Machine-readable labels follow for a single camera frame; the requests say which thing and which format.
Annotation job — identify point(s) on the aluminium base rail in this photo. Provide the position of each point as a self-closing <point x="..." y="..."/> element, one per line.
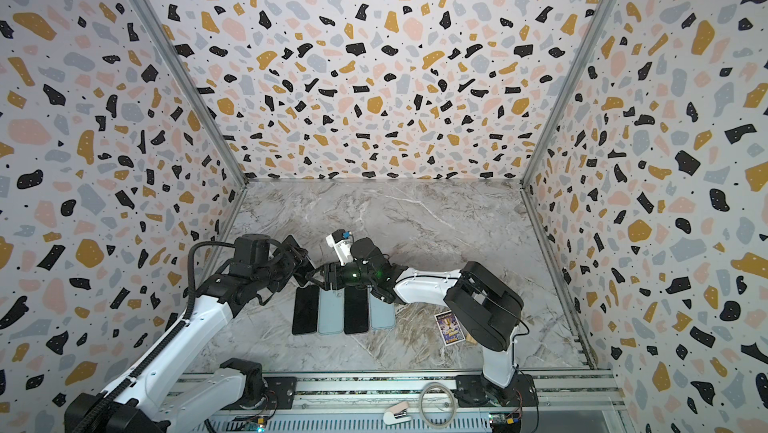
<point x="553" y="400"/>

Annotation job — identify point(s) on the pale green phone case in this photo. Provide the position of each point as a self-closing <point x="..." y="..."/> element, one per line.
<point x="330" y="312"/>
<point x="382" y="315"/>

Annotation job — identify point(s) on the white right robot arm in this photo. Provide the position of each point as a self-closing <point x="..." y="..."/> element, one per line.
<point x="483" y="305"/>

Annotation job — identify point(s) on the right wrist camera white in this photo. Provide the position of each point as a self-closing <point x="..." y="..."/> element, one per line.
<point x="341" y="242"/>

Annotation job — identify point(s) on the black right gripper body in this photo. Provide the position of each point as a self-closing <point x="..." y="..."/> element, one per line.
<point x="335" y="274"/>

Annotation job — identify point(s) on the purple playing card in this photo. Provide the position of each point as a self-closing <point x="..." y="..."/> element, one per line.
<point x="449" y="328"/>

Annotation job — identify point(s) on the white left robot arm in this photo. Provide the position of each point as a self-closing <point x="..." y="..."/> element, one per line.
<point x="137" y="400"/>

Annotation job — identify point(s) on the white pink stapler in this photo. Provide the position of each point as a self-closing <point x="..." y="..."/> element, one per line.
<point x="397" y="414"/>

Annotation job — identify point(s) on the aluminium corner post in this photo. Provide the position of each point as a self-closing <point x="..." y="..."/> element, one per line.
<point x="167" y="51"/>
<point x="582" y="57"/>

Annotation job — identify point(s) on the aluminium corner post right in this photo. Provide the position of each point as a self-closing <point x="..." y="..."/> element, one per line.
<point x="582" y="57"/>

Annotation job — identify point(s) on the aluminium corner post left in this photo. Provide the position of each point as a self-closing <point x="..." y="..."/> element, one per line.
<point x="167" y="51"/>

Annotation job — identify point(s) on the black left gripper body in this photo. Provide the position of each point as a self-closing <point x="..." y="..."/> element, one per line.
<point x="287" y="262"/>

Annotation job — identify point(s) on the small phone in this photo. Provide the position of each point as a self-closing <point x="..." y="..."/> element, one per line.
<point x="356" y="311"/>

